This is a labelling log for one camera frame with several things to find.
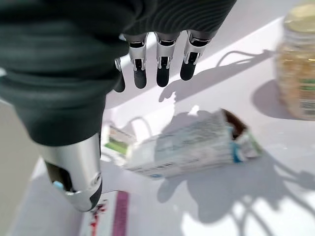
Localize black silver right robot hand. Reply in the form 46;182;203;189
0;0;237;212

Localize pink box red print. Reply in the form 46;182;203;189
90;191;130;236

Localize green white medicine box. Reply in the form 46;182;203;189
101;123;139;158

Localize clear bottle yellow capsules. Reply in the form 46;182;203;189
275;0;315;121

